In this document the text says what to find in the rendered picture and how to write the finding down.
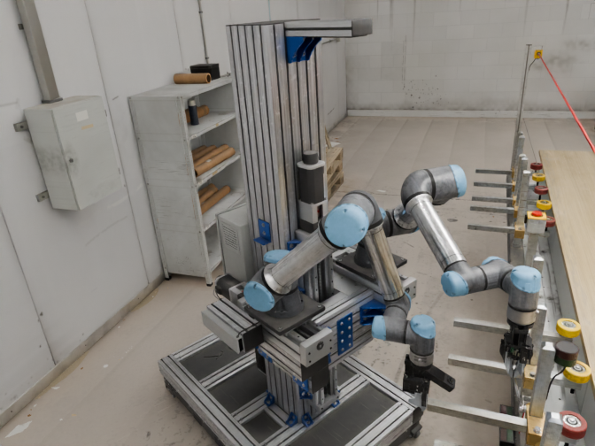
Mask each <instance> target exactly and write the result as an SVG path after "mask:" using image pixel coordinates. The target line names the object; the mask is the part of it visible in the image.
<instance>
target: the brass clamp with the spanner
mask: <svg viewBox="0 0 595 446"><path fill-rule="evenodd" d="M529 405H530V403H528V404H526V413H525V419H527V431H526V444H528V445H531V446H534V445H535V444H536V443H537V442H540V441H541V436H542V433H543V428H544V423H545V411H544V413H543V418H539V417H535V416H531V415H529ZM536 426H538V427H540V428H541V434H536V433H535V432H534V430H533V429H534V427H536Z"/></svg>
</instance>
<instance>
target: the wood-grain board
mask: <svg viewBox="0 0 595 446"><path fill-rule="evenodd" d="M538 154H539V157H540V161H541V164H543V167H542V169H543V174H544V175H545V185H546V187H548V196H549V201H550V202H552V207H551V209H552V215H553V217H554V218H555V219H556V221H555V228H556V232H557V236H558V240H559V244H560V251H561V255H562V259H563V264H564V267H565V271H566V275H567V279H568V286H569V291H570V295H571V298H572V303H573V306H574V311H575V315H576V322H577V323H579V324H580V326H581V330H580V338H581V342H582V346H583V353H584V357H585V361H586V365H587V366H589V367H590V368H591V377H590V381H591V388H592V393H593V396H594V401H595V154H594V152H593V151H570V150H539V152H538Z"/></svg>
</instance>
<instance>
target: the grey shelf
mask: <svg viewBox="0 0 595 446"><path fill-rule="evenodd" d="M190 99H195V101H196V105H197V106H198V107H199V105H200V106H201V105H206V106H208V108H209V113H208V114H207V115H205V116H203V117H201V118H199V119H198V121H199V124H198V125H195V126H192V125H191V124H190V122H189V123H187V120H186V114H185V110H186V109H189V107H188V100H190ZM198 99H199V101H198ZM128 101H129V105H130V110H131V114H132V119H133V123H134V127H135V135H136V140H137V144H138V148H139V152H140V157H141V161H142V166H143V173H144V178H145V182H146V187H147V191H148V195H149V199H150V204H151V212H152V216H153V220H154V225H155V229H156V234H157V238H158V246H159V250H160V255H161V259H162V263H163V267H164V272H165V276H166V277H165V280H166V281H170V280H171V279H172V277H171V276H168V273H178V274H185V275H191V276H197V277H205V278H206V286H208V287H211V286H212V285H213V280H212V275H211V272H212V271H213V270H214V269H215V268H216V267H217V265H218V264H219V263H220V261H221V260H222V259H221V254H220V242H219V236H218V230H217V224H216V218H215V213H218V212H221V211H225V210H227V209H230V208H233V207H236V206H238V205H240V204H245V203H246V199H245V191H244V184H243V169H242V161H241V154H240V146H239V139H238V131H237V124H236V109H235V101H234V93H233V86H232V78H231V77H220V78H219V79H216V80H213V81H211V82H210V83H207V84H175V83H172V84H169V85H166V86H163V87H160V88H155V89H152V90H148V91H145V92H143V93H139V94H136V95H132V96H128ZM178 115H179V118H178ZM179 121H180V123H179ZM204 135H205V137H204ZM202 136H203V137H202ZM199 143H200V144H199ZM223 144H227V145H228V147H232V148H234V149H235V151H236V153H235V155H234V156H232V157H230V158H228V159H226V160H225V161H223V162H221V163H220V164H218V165H216V166H215V167H213V168H212V169H210V170H208V171H207V172H205V173H203V174H201V175H200V176H198V177H196V175H195V169H194V164H193V158H192V153H191V151H192V150H194V149H196V148H198V147H200V146H202V145H205V146H206V147H209V146H211V145H215V146H216V147H217V148H218V147H220V146H221V145H223ZM185 158H186V159H185ZM188 161H189V162H188ZM186 163H187V164H186ZM187 168H188V170H187ZM188 174H189V175H188ZM210 178H211V179H210ZM209 183H210V184H211V183H212V184H214V185H215V187H216V188H217V189H218V190H220V189H221V188H222V187H224V186H225V185H228V186H229V187H230V192H229V193H228V194H226V195H225V196H224V197H223V198H221V200H220V201H219V202H218V203H216V204H215V205H214V206H213V207H211V208H210V209H209V210H208V211H206V212H205V213H204V214H203V215H202V213H201V208H200V203H199V197H198V191H199V190H201V189H202V188H205V187H206V186H208V185H209ZM205 184H206V185H205ZM192 200H193V202H192ZM193 204H194V207H193ZM194 210H195V212H194ZM195 215H196V217H195ZM167 270H168V271H167Z"/></svg>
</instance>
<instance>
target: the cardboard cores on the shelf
mask: <svg viewBox="0 0 595 446"><path fill-rule="evenodd" d="M208 113H209V108H208V106H206V105H201V106H199V107H197V116H198V118H201V117H203V116H205V115H207V114H208ZM185 114H186V120H187V123H189V122H190V117H189V109H186V110H185ZM191 153H192V158H193V164H194V169H195V175H196V177H198V176H200V175H201V174H203V173H205V172H207V171H208V170H210V169H212V168H213V167H215V166H216V165H218V164H220V163H221V162H223V161H225V160H226V159H228V158H230V157H232V156H234V155H235V153H236V151H235V149H234V148H232V147H228V145H227V144H223V145H221V146H220V147H218V148H217V147H216V146H215V145H211V146H209V147H206V146H205V145H202V146H200V147H198V148H196V149H194V150H192V151H191ZM229 192H230V187H229V186H228V185H225V186H224V187H222V188H221V189H220V190H218V189H217V188H216V187H215V185H214V184H212V183H211V184H209V185H208V186H206V187H205V188H202V189H201V190H199V191H198V197H199V203H200V208H201V213H202V215H203V214H204V213H205V212H206V211H208V210H209V209H210V208H211V207H213V206H214V205H215V204H216V203H218V202H219V201H220V200H221V198H223V197H224V196H225V195H226V194H228V193H229Z"/></svg>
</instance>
